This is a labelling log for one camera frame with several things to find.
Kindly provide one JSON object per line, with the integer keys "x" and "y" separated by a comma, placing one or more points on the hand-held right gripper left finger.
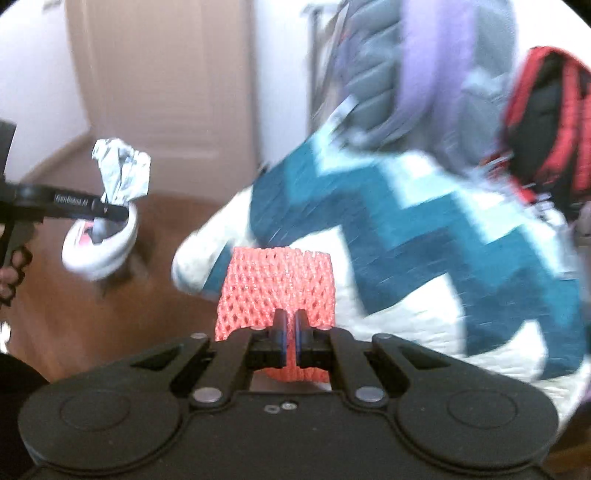
{"x": 279, "y": 341}

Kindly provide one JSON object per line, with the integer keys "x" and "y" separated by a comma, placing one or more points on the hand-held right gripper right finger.
{"x": 301, "y": 341}

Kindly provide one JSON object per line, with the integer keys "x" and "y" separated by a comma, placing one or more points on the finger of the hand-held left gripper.
{"x": 115, "y": 211}

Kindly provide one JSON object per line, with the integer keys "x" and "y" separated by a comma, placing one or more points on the silver foil wrapper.
{"x": 122, "y": 168}

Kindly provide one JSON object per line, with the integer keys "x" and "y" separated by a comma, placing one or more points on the orange foam net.
{"x": 277, "y": 286}

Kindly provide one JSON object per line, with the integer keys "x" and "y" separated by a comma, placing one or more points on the person's left hand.
{"x": 14, "y": 277}

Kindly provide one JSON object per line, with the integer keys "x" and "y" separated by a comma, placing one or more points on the white round plastic container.
{"x": 104, "y": 249}

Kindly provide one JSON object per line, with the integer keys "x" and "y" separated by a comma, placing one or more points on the beige wooden door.
{"x": 161, "y": 92}

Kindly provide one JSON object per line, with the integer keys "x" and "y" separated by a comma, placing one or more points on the teal zigzag quilt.
{"x": 415, "y": 258}

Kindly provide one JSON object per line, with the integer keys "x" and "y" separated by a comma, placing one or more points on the metal folding rack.
{"x": 323, "y": 64}

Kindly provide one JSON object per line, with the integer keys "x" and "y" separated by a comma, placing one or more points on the purple grey backpack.
{"x": 425, "y": 74}

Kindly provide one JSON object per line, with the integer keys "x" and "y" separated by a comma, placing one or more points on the red black backpack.
{"x": 549, "y": 124}

